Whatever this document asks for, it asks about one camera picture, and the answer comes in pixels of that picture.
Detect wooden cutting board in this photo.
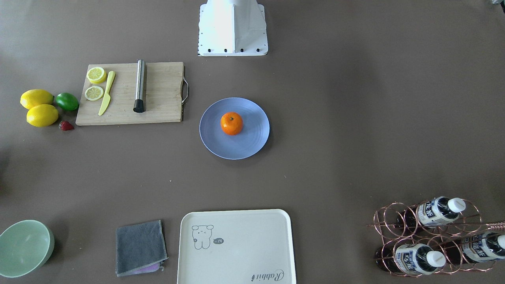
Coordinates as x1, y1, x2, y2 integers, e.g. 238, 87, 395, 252
76, 62, 187, 126

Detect grey cloth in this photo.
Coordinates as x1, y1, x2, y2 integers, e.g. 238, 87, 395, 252
115, 220, 168, 277

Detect lemon slice upper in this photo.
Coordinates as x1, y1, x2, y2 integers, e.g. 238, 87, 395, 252
86, 67, 108, 84

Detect green bowl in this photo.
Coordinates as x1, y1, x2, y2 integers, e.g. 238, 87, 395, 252
0, 220, 55, 278

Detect yellow plastic knife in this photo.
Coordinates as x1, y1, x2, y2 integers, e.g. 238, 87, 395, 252
99, 71, 116, 116

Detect lemon slice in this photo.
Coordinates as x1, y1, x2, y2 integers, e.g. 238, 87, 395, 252
86, 67, 108, 84
84, 86, 105, 101

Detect orange fruit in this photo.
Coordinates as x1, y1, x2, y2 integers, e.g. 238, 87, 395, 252
220, 112, 243, 136

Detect dark tea bottle middle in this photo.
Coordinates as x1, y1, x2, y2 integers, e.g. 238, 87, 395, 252
395, 196, 466, 232

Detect dark tea bottle far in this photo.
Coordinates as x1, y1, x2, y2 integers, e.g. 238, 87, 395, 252
442, 232, 505, 265

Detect cream rabbit tray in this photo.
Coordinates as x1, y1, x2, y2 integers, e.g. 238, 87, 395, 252
177, 209, 297, 284

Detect copper wire bottle rack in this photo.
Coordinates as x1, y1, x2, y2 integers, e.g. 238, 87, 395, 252
371, 200, 504, 277

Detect green lime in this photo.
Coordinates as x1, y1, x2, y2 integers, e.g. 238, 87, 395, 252
55, 92, 79, 111

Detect blue plate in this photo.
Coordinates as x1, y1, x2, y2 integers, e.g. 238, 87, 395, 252
200, 97, 270, 160

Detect yellow lemon lower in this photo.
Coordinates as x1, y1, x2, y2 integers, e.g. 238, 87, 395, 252
26, 104, 58, 127

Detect yellow lemon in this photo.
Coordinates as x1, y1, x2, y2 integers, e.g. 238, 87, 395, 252
20, 89, 54, 110
26, 104, 58, 127

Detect red strawberry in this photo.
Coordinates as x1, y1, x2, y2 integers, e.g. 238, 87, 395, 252
58, 121, 74, 131

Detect lemon slice lower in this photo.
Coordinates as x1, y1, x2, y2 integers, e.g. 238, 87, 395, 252
84, 86, 105, 101

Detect dark tea bottle near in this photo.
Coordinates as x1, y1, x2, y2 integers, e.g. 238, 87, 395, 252
374, 244, 447, 276

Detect yellow lemon upper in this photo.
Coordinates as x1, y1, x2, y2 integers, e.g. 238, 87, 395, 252
20, 89, 54, 110

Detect white camera stand base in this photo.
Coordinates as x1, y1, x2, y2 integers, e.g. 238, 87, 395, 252
197, 0, 269, 56

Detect dark tea bottle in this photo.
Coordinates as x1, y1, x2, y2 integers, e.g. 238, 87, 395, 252
395, 196, 466, 232
442, 232, 505, 265
374, 244, 447, 276

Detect steel muddler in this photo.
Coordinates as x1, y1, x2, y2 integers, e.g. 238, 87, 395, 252
133, 59, 147, 113

